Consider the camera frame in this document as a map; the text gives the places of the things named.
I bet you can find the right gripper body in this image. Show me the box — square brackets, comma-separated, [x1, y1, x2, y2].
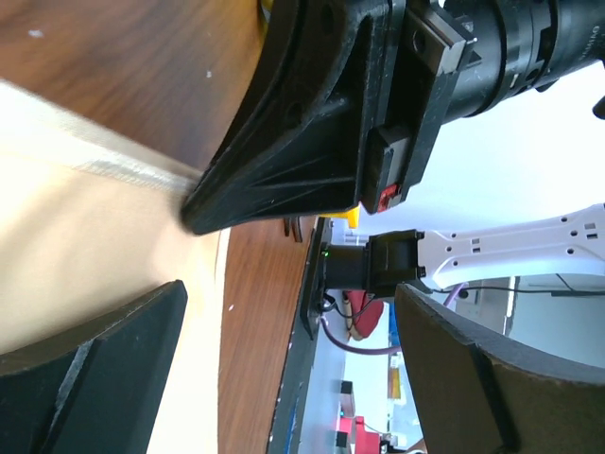
[363, 1, 477, 214]

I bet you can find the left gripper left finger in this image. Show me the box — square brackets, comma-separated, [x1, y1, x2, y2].
[1, 280, 188, 453]

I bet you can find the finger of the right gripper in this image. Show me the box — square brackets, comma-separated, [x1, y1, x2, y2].
[181, 1, 406, 235]

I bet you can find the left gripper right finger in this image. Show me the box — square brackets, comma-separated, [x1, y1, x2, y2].
[394, 285, 604, 453]

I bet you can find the beige cloth napkin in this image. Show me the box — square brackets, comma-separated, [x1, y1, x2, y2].
[1, 81, 229, 453]

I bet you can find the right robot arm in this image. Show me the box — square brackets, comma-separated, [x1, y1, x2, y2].
[181, 1, 604, 298]

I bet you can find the yellow plastic bin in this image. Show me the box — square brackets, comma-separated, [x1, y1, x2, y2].
[329, 204, 360, 229]

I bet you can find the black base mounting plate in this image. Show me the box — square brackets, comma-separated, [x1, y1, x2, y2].
[266, 218, 337, 454]

